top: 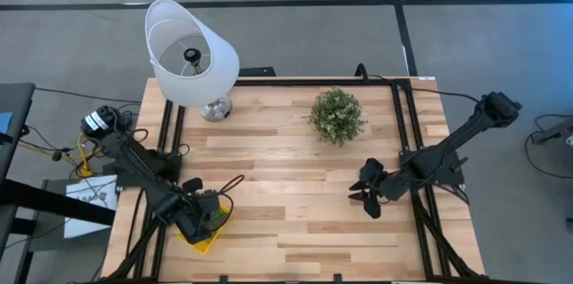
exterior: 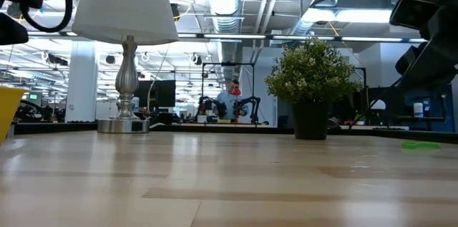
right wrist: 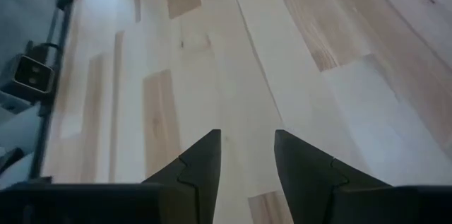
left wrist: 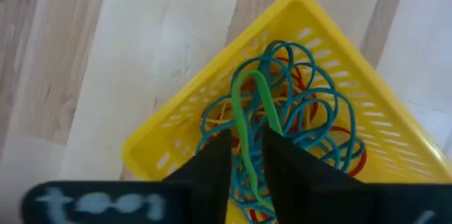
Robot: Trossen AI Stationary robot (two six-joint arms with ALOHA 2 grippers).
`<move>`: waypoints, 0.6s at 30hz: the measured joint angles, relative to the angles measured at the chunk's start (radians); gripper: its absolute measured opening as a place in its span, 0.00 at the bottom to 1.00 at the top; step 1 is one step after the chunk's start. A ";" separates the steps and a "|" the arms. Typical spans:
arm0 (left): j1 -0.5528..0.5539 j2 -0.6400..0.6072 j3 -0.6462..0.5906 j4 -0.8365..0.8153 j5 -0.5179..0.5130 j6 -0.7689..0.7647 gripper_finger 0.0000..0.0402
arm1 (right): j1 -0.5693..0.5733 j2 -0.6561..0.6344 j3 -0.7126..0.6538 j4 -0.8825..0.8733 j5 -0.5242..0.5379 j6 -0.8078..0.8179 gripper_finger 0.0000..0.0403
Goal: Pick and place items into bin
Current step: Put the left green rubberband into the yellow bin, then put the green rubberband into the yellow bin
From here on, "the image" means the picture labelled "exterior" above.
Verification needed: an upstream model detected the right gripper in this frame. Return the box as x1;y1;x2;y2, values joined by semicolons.
389;0;458;92

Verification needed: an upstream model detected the yellow plastic mesh bin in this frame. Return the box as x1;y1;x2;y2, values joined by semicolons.
0;86;29;146

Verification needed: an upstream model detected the green rubber band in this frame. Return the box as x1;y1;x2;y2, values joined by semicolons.
400;140;441;150

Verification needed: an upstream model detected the white shade silver table lamp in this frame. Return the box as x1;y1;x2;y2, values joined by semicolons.
71;0;180;135

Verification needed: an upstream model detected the artificial green plant black pot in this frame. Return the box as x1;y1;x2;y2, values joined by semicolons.
263;37;363;141

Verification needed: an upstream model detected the black computer monitor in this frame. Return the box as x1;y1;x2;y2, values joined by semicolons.
133;79;177;113

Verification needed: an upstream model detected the person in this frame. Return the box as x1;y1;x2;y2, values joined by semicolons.
214;79;251;122

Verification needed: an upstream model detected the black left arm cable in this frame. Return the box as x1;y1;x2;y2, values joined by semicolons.
19;0;141;34

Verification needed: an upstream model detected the black background robot frame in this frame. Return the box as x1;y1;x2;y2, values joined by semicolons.
200;61;256;125

